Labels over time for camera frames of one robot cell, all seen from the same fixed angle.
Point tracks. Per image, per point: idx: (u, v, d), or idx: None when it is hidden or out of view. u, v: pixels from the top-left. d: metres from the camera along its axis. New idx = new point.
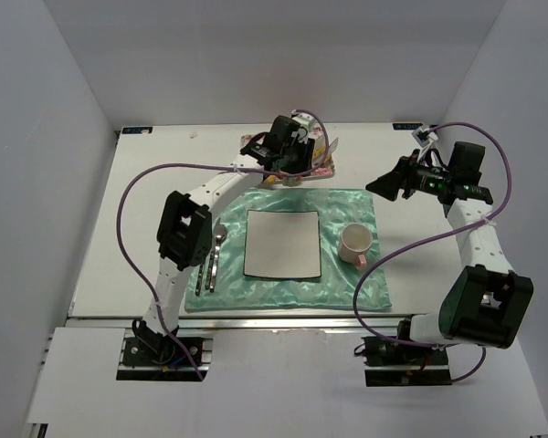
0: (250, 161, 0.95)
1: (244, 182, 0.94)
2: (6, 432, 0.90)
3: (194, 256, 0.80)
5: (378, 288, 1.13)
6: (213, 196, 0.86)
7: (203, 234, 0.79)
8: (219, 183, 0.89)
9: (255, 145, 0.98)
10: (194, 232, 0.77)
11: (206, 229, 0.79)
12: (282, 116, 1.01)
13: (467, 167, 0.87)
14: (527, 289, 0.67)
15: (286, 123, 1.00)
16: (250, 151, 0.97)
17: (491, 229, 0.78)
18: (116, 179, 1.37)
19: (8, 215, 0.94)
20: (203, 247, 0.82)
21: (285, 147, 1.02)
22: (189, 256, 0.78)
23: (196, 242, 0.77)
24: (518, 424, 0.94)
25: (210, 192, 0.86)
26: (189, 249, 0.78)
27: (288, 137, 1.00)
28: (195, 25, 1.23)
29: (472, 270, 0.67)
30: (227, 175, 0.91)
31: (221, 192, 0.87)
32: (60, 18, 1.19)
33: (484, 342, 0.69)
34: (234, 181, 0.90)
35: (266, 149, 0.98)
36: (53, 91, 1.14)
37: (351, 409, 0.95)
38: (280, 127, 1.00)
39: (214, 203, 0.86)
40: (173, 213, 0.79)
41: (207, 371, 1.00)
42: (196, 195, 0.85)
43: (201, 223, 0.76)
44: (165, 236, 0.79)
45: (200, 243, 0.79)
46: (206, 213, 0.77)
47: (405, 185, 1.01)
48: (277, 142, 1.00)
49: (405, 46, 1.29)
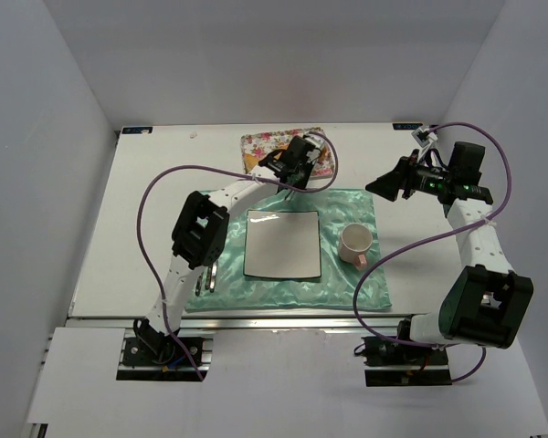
0: (267, 172, 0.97)
1: (260, 192, 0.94)
2: (6, 432, 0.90)
3: (205, 258, 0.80)
5: (378, 287, 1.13)
6: (231, 200, 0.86)
7: (217, 237, 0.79)
8: (238, 189, 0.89)
9: (272, 159, 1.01)
10: (209, 233, 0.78)
11: (222, 232, 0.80)
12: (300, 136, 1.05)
13: (467, 168, 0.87)
14: (527, 289, 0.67)
15: (303, 142, 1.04)
16: (267, 164, 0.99)
17: (491, 228, 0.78)
18: (116, 179, 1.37)
19: (8, 215, 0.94)
20: (216, 251, 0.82)
21: (300, 164, 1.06)
22: (201, 257, 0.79)
23: (210, 242, 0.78)
24: (519, 424, 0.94)
25: (228, 195, 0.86)
26: (202, 249, 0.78)
27: (303, 155, 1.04)
28: (195, 25, 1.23)
29: (471, 270, 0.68)
30: (247, 182, 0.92)
31: (239, 198, 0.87)
32: (60, 18, 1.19)
33: (484, 342, 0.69)
34: (252, 188, 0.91)
35: (282, 163, 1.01)
36: (52, 90, 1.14)
37: (351, 409, 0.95)
38: (298, 146, 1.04)
39: (231, 206, 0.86)
40: (191, 212, 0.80)
41: (207, 371, 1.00)
42: (215, 196, 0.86)
43: (218, 224, 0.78)
44: (182, 233, 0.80)
45: (213, 245, 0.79)
46: (226, 215, 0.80)
47: (405, 185, 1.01)
48: (293, 159, 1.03)
49: (405, 46, 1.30)
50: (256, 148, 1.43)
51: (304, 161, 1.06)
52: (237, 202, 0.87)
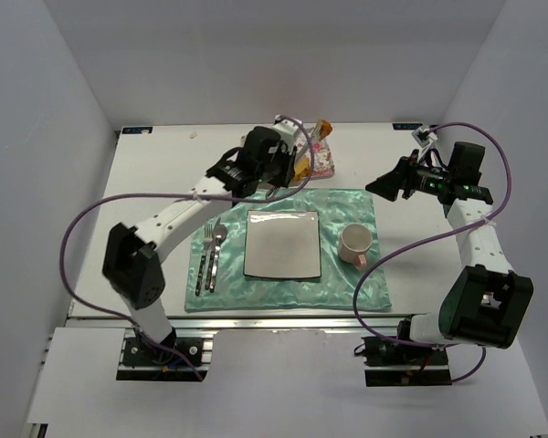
0: (216, 184, 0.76)
1: (207, 211, 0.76)
2: (5, 432, 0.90)
3: (142, 297, 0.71)
5: (378, 287, 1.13)
6: (163, 231, 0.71)
7: (150, 275, 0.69)
8: (173, 213, 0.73)
9: (225, 164, 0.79)
10: (137, 274, 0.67)
11: (154, 268, 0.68)
12: (257, 129, 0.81)
13: (467, 168, 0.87)
14: (527, 289, 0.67)
15: (262, 136, 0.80)
16: (216, 175, 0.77)
17: (491, 229, 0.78)
18: (115, 179, 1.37)
19: (8, 215, 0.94)
20: (153, 286, 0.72)
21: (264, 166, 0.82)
22: (136, 298, 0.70)
23: (142, 281, 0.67)
24: (519, 424, 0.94)
25: (160, 226, 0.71)
26: (136, 290, 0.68)
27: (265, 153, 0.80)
28: (195, 25, 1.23)
29: (471, 270, 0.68)
30: (185, 203, 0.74)
31: (173, 226, 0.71)
32: (61, 18, 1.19)
33: (484, 342, 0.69)
34: (192, 210, 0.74)
35: (237, 171, 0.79)
36: (51, 90, 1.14)
37: (351, 408, 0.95)
38: (255, 142, 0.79)
39: (163, 239, 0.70)
40: (116, 251, 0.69)
41: (206, 371, 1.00)
42: (142, 229, 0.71)
43: (145, 264, 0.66)
44: (112, 273, 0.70)
45: (147, 283, 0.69)
46: (152, 252, 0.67)
47: (405, 185, 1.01)
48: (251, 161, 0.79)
49: (405, 46, 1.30)
50: None
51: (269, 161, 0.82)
52: (173, 230, 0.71)
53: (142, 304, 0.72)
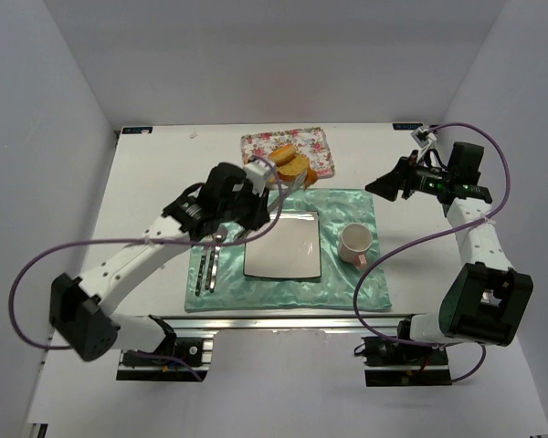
0: (172, 226, 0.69)
1: (160, 255, 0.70)
2: (5, 432, 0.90)
3: (91, 349, 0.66)
5: (378, 288, 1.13)
6: (110, 280, 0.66)
7: (97, 327, 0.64)
8: (123, 261, 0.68)
9: (184, 202, 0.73)
10: (82, 328, 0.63)
11: (100, 322, 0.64)
12: (221, 164, 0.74)
13: (467, 168, 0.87)
14: (527, 286, 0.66)
15: (226, 173, 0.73)
16: (173, 213, 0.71)
17: (491, 228, 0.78)
18: (115, 179, 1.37)
19: (8, 215, 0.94)
20: (102, 338, 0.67)
21: (228, 203, 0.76)
22: (83, 351, 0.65)
23: (88, 336, 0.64)
24: (519, 424, 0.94)
25: (106, 275, 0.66)
26: (82, 345, 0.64)
27: (227, 192, 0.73)
28: (195, 25, 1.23)
29: (471, 266, 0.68)
30: (136, 247, 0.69)
31: (122, 276, 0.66)
32: (61, 18, 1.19)
33: (484, 339, 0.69)
34: (143, 257, 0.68)
35: (196, 207, 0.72)
36: (51, 90, 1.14)
37: (351, 408, 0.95)
38: (217, 179, 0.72)
39: (110, 291, 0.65)
40: (58, 305, 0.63)
41: (206, 371, 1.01)
42: (88, 278, 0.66)
43: (89, 318, 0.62)
44: (57, 327, 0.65)
45: (95, 335, 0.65)
46: (97, 306, 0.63)
47: (404, 185, 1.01)
48: (213, 198, 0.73)
49: (405, 46, 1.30)
50: (255, 148, 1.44)
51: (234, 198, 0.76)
52: (121, 280, 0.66)
53: (89, 358, 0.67)
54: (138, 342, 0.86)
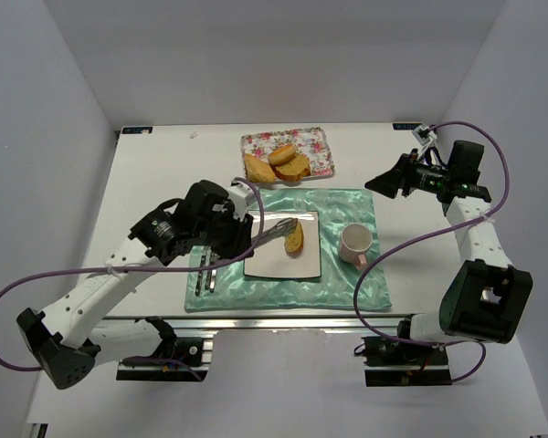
0: (139, 251, 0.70)
1: (128, 281, 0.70)
2: (6, 432, 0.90)
3: (65, 380, 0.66)
5: (378, 288, 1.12)
6: (74, 316, 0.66)
7: (62, 365, 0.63)
8: (85, 293, 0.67)
9: (154, 218, 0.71)
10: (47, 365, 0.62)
11: (66, 359, 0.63)
12: (201, 181, 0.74)
13: (466, 166, 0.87)
14: (527, 283, 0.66)
15: (205, 191, 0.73)
16: (144, 232, 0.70)
17: (490, 225, 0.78)
18: (115, 179, 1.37)
19: (8, 215, 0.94)
20: (75, 371, 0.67)
21: (205, 222, 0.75)
22: (57, 383, 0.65)
23: (54, 374, 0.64)
24: (519, 424, 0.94)
25: (69, 310, 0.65)
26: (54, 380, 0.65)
27: (205, 209, 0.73)
28: (195, 25, 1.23)
29: (471, 264, 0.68)
30: (99, 278, 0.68)
31: (85, 310, 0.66)
32: (62, 19, 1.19)
33: (484, 337, 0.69)
34: (106, 290, 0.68)
35: (169, 224, 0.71)
36: (51, 91, 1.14)
37: (351, 408, 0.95)
38: (196, 194, 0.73)
39: (74, 326, 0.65)
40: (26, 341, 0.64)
41: (206, 371, 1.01)
42: (52, 312, 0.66)
43: (51, 358, 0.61)
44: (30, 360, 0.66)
45: (63, 370, 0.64)
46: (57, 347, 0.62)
47: (404, 183, 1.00)
48: (188, 215, 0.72)
49: (405, 46, 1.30)
50: (255, 149, 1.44)
51: (212, 217, 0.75)
52: (84, 314, 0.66)
53: (67, 386, 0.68)
54: (131, 351, 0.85)
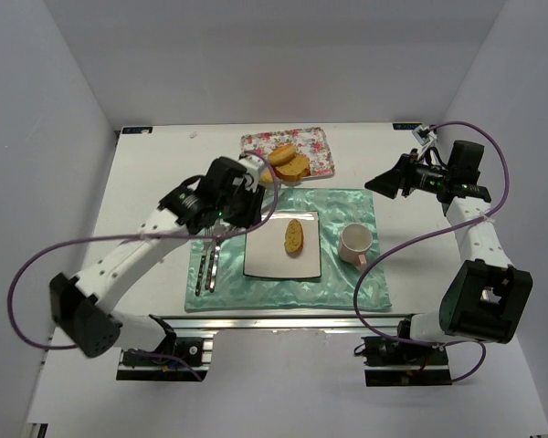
0: (167, 220, 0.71)
1: (160, 249, 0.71)
2: (6, 432, 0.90)
3: (93, 347, 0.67)
5: (378, 288, 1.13)
6: (107, 278, 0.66)
7: (95, 328, 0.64)
8: (119, 258, 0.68)
9: (181, 192, 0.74)
10: (80, 327, 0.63)
11: (99, 321, 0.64)
12: (221, 157, 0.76)
13: (466, 166, 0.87)
14: (527, 283, 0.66)
15: (226, 166, 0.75)
16: (171, 204, 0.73)
17: (490, 225, 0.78)
18: (115, 179, 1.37)
19: (8, 215, 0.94)
20: (104, 337, 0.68)
21: (226, 196, 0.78)
22: (86, 350, 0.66)
23: (86, 338, 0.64)
24: (519, 424, 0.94)
25: (104, 273, 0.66)
26: (84, 345, 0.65)
27: (227, 184, 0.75)
28: (195, 25, 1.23)
29: (471, 264, 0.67)
30: (132, 244, 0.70)
31: (119, 273, 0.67)
32: (61, 18, 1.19)
33: (484, 337, 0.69)
34: (141, 254, 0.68)
35: (194, 199, 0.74)
36: (52, 91, 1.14)
37: (351, 408, 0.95)
38: (218, 171, 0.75)
39: (108, 288, 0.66)
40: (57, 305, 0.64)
41: (206, 371, 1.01)
42: (86, 276, 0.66)
43: (87, 318, 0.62)
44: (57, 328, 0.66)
45: (94, 335, 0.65)
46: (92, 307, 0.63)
47: (404, 183, 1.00)
48: (212, 191, 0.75)
49: (405, 46, 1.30)
50: (255, 148, 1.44)
51: (233, 192, 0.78)
52: (119, 276, 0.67)
53: (95, 354, 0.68)
54: (139, 341, 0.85)
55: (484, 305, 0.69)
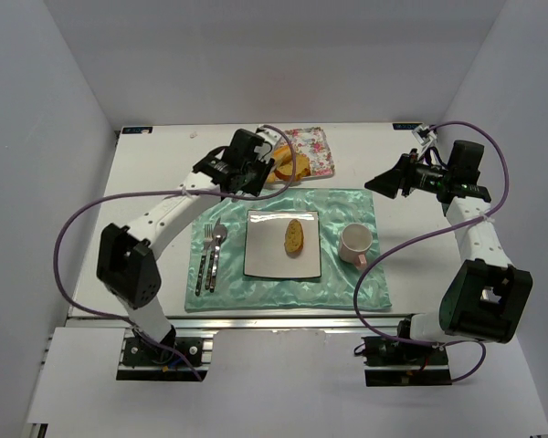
0: (204, 181, 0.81)
1: (197, 205, 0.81)
2: (6, 432, 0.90)
3: (141, 295, 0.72)
5: (378, 288, 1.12)
6: (155, 227, 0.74)
7: (146, 271, 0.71)
8: (164, 211, 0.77)
9: (211, 160, 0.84)
10: (133, 269, 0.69)
11: (151, 264, 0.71)
12: (242, 129, 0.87)
13: (466, 166, 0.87)
14: (527, 283, 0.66)
15: (248, 134, 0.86)
16: (205, 169, 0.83)
17: (490, 225, 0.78)
18: (115, 179, 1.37)
19: (8, 215, 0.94)
20: (150, 285, 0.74)
21: (248, 164, 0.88)
22: (134, 297, 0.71)
23: (138, 281, 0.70)
24: (519, 423, 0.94)
25: (152, 222, 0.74)
26: (134, 290, 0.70)
27: (250, 152, 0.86)
28: (195, 25, 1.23)
29: (471, 264, 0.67)
30: (174, 199, 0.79)
31: (166, 222, 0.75)
32: (61, 18, 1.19)
33: (484, 337, 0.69)
34: (183, 205, 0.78)
35: (224, 164, 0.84)
36: (52, 92, 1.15)
37: (351, 408, 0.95)
38: (241, 140, 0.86)
39: (157, 234, 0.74)
40: (110, 251, 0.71)
41: (206, 371, 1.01)
42: (135, 226, 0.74)
43: (142, 258, 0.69)
44: (107, 276, 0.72)
45: (144, 280, 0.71)
46: (147, 248, 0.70)
47: (404, 183, 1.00)
48: (237, 158, 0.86)
49: (405, 46, 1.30)
50: None
51: (253, 160, 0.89)
52: (165, 225, 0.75)
53: (141, 302, 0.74)
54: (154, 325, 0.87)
55: (484, 305, 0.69)
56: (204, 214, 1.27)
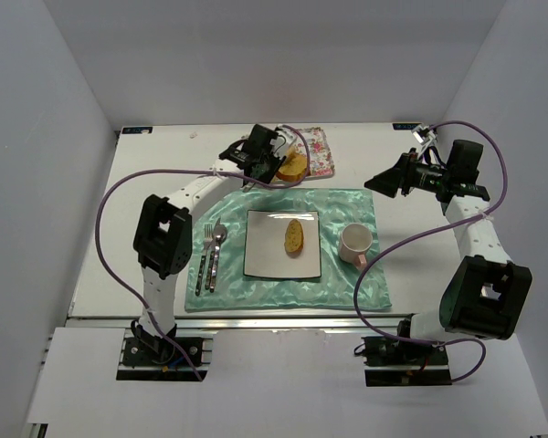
0: (230, 166, 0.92)
1: (226, 186, 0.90)
2: (6, 431, 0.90)
3: (174, 264, 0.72)
5: (378, 287, 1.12)
6: (192, 200, 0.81)
7: (184, 239, 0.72)
8: (199, 187, 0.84)
9: (234, 151, 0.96)
10: (172, 235, 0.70)
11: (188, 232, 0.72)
12: (259, 124, 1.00)
13: (465, 166, 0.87)
14: (526, 278, 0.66)
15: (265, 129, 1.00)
16: (229, 157, 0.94)
17: (489, 223, 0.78)
18: (115, 179, 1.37)
19: (7, 215, 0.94)
20: (184, 254, 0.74)
21: (265, 153, 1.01)
22: (169, 265, 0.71)
23: (175, 247, 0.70)
24: (519, 423, 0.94)
25: (189, 195, 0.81)
26: (170, 255, 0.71)
27: (268, 143, 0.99)
28: (196, 26, 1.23)
29: (471, 259, 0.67)
30: (207, 179, 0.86)
31: (201, 196, 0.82)
32: (61, 19, 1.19)
33: (484, 333, 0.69)
34: (215, 183, 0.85)
35: (245, 154, 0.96)
36: (52, 92, 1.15)
37: (351, 408, 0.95)
38: (259, 132, 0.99)
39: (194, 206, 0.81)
40: (150, 220, 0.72)
41: (206, 371, 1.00)
42: (173, 199, 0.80)
43: (182, 224, 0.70)
44: (143, 245, 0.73)
45: (180, 248, 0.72)
46: (186, 215, 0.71)
47: (403, 183, 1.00)
48: (256, 148, 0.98)
49: (405, 46, 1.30)
50: None
51: (268, 151, 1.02)
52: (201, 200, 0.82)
53: (173, 271, 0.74)
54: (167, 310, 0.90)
55: (483, 302, 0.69)
56: (204, 214, 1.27)
